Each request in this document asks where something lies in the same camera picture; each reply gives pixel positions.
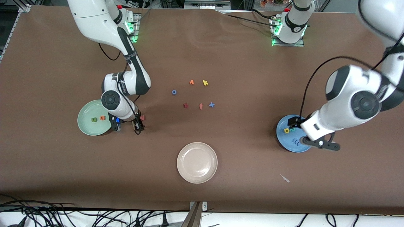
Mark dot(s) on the blue plate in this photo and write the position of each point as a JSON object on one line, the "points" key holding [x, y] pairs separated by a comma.
{"points": [[284, 142]]}

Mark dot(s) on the metal table edge bracket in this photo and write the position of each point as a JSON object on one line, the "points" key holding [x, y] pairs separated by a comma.
{"points": [[195, 214]]}

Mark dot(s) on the brown table cover sheet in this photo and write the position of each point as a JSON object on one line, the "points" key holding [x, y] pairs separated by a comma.
{"points": [[63, 164]]}

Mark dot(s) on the blue foam letter m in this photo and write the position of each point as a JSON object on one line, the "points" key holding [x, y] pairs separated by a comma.
{"points": [[295, 141]]}

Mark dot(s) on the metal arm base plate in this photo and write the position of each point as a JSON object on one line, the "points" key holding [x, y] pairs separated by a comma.
{"points": [[136, 30], [288, 45]]}

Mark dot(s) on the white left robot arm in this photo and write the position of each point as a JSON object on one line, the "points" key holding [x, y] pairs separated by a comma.
{"points": [[363, 94]]}

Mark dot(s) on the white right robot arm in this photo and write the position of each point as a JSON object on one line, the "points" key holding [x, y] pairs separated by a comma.
{"points": [[94, 22]]}

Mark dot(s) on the teal foam letter p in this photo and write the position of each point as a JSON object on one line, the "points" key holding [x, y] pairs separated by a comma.
{"points": [[293, 129]]}

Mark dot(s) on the small white paper scrap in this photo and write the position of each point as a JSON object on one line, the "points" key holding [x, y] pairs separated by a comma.
{"points": [[285, 178]]}

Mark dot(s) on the beige plate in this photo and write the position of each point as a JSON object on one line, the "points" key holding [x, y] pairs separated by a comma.
{"points": [[197, 162]]}

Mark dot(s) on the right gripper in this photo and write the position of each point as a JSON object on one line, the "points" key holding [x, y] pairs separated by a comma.
{"points": [[137, 123]]}

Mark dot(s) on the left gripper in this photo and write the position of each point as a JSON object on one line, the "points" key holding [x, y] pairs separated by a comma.
{"points": [[295, 121]]}

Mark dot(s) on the mint green plate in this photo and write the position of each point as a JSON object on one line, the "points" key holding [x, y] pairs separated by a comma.
{"points": [[88, 126]]}

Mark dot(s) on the grey metal box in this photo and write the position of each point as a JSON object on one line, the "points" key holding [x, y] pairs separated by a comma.
{"points": [[205, 4]]}

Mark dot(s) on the aluminium frame profile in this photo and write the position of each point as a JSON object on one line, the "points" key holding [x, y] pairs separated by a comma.
{"points": [[25, 8]]}

